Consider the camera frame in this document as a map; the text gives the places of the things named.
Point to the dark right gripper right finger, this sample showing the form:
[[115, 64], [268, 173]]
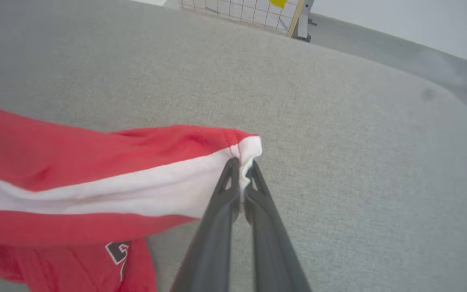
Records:
[[272, 251]]

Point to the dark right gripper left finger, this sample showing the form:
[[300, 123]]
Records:
[[213, 243]]

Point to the red and white garment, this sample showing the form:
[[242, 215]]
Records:
[[55, 154]]

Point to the grey metal stand with caster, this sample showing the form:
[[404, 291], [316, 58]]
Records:
[[303, 22]]

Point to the lemon print grid screen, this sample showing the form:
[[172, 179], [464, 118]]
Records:
[[241, 12]]

